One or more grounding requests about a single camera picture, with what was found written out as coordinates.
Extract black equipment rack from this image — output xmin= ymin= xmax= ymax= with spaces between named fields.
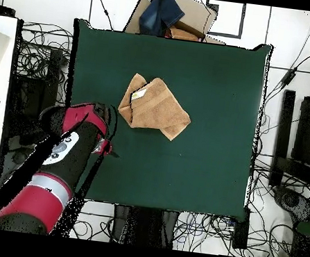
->
xmin=3 ymin=44 xmax=65 ymax=150

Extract thin black cable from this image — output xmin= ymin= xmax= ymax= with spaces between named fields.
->
xmin=88 ymin=0 xmax=118 ymax=31

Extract brown cardboard box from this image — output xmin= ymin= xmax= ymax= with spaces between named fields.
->
xmin=123 ymin=0 xmax=231 ymax=45

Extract blue denim jeans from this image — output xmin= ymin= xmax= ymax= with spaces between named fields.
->
xmin=137 ymin=0 xmax=187 ymax=40

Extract black device with cables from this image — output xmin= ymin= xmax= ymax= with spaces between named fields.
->
xmin=269 ymin=184 xmax=310 ymax=224

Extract tangled black cable heap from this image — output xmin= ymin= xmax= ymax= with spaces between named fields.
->
xmin=14 ymin=19 xmax=75 ymax=82
xmin=171 ymin=210 xmax=295 ymax=257

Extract tan terry towel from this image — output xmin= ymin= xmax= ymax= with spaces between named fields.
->
xmin=114 ymin=71 xmax=197 ymax=144

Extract black power strip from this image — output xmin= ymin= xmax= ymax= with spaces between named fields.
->
xmin=230 ymin=206 xmax=252 ymax=251

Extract dark green table cloth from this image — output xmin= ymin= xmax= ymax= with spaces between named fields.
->
xmin=52 ymin=17 xmax=274 ymax=224

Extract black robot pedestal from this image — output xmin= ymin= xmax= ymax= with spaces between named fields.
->
xmin=110 ymin=203 xmax=180 ymax=251

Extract black upright bar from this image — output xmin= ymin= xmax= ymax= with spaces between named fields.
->
xmin=267 ymin=88 xmax=297 ymax=190

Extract folded orange-brown cloth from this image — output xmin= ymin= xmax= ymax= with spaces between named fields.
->
xmin=166 ymin=19 xmax=208 ymax=43

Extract black cable with adapter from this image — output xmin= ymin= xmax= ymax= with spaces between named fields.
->
xmin=264 ymin=28 xmax=310 ymax=112

